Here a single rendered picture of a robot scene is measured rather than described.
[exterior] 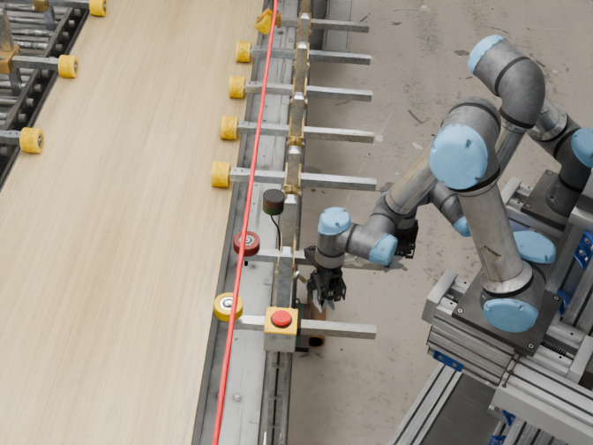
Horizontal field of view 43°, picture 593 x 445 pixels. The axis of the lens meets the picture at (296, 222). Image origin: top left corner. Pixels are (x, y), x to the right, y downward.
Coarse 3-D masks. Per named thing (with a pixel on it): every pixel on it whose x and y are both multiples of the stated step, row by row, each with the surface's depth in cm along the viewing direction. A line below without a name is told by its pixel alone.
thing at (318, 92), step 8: (248, 88) 276; (256, 88) 276; (272, 88) 276; (280, 88) 276; (288, 88) 275; (312, 88) 276; (320, 88) 277; (328, 88) 277; (336, 88) 277; (344, 88) 278; (312, 96) 277; (320, 96) 277; (328, 96) 277; (336, 96) 277; (344, 96) 277; (352, 96) 276; (360, 96) 276; (368, 96) 276
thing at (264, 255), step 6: (258, 252) 229; (264, 252) 229; (270, 252) 229; (276, 252) 229; (300, 252) 230; (246, 258) 229; (252, 258) 229; (258, 258) 229; (264, 258) 229; (270, 258) 229; (276, 258) 229; (300, 258) 228; (300, 264) 230; (306, 264) 230; (366, 264) 229; (372, 264) 228; (378, 264) 228
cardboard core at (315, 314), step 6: (312, 306) 317; (312, 312) 315; (318, 312) 314; (324, 312) 317; (312, 318) 312; (318, 318) 312; (324, 318) 314; (312, 336) 306; (318, 336) 306; (324, 336) 308; (312, 342) 312; (318, 342) 311; (324, 342) 308
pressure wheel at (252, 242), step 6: (240, 234) 227; (246, 234) 228; (252, 234) 227; (234, 240) 225; (240, 240) 226; (246, 240) 225; (252, 240) 226; (258, 240) 226; (234, 246) 225; (246, 246) 224; (252, 246) 224; (258, 246) 225; (246, 252) 224; (252, 252) 224; (246, 264) 232
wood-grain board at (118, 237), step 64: (128, 0) 328; (192, 0) 331; (256, 0) 335; (128, 64) 291; (192, 64) 294; (64, 128) 260; (128, 128) 262; (192, 128) 265; (64, 192) 237; (128, 192) 238; (192, 192) 240; (0, 256) 216; (64, 256) 217; (128, 256) 219; (192, 256) 220; (0, 320) 199; (64, 320) 201; (128, 320) 202; (192, 320) 203; (0, 384) 185; (64, 384) 186; (128, 384) 188; (192, 384) 189
